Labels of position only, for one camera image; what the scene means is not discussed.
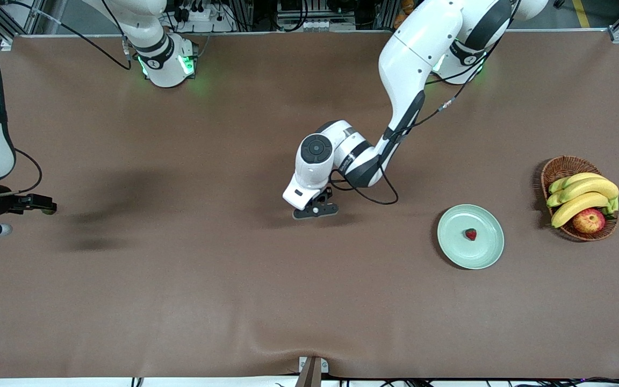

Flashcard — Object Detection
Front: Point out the pale green round plate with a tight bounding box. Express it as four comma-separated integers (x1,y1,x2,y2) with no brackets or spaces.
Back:
437,204,505,270

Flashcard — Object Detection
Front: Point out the brown table cloth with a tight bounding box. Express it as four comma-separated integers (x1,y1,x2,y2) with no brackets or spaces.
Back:
0,30,619,379

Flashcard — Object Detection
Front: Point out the grey metal bar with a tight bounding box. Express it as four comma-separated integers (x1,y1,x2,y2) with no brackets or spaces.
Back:
294,357,322,387

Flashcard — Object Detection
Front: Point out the white power strip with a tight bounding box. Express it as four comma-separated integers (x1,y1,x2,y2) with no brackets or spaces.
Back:
172,4,235,33

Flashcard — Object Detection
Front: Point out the bag of orange buns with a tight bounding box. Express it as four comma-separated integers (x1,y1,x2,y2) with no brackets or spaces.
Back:
394,0,415,30

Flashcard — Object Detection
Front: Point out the brown wicker basket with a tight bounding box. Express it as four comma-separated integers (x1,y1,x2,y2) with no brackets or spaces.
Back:
541,156,619,242

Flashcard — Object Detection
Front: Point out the yellow green banana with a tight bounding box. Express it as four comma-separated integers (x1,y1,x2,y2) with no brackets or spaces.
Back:
549,173,608,194
551,192,611,228
546,177,619,208

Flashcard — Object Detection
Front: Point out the red yellow apple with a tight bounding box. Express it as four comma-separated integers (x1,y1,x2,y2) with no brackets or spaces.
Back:
572,208,606,234

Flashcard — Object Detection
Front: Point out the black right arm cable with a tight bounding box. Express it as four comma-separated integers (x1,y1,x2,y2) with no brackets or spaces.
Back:
0,0,132,195

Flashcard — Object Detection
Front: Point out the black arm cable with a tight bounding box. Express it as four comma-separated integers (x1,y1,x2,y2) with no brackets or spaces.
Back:
0,0,132,195
329,0,520,206

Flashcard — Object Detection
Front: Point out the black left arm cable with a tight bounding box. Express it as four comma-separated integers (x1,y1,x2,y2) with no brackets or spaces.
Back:
329,0,520,206

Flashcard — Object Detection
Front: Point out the white table edge bracket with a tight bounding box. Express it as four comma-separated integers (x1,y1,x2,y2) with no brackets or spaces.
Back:
298,356,329,374

